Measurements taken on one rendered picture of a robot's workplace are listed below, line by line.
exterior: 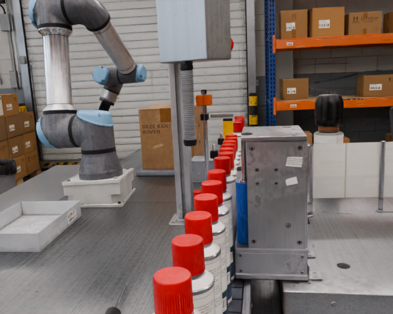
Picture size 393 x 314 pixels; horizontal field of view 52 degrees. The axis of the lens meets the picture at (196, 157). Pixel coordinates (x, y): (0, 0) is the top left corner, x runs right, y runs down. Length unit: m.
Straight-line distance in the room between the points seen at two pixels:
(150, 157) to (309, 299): 1.19
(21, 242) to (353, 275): 0.79
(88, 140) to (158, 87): 4.25
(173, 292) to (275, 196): 0.40
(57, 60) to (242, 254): 1.00
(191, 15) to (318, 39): 3.96
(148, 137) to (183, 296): 1.46
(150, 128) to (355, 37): 3.59
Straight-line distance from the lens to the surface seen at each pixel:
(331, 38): 4.95
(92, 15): 1.49
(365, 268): 0.85
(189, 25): 1.02
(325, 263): 0.85
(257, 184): 0.71
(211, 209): 0.56
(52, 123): 1.47
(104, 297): 0.86
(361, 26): 5.15
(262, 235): 0.74
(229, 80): 5.52
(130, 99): 5.69
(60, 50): 1.51
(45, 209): 1.39
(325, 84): 5.80
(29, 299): 0.91
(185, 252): 0.41
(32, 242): 1.13
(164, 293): 0.35
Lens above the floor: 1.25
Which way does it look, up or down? 11 degrees down
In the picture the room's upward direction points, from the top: 3 degrees counter-clockwise
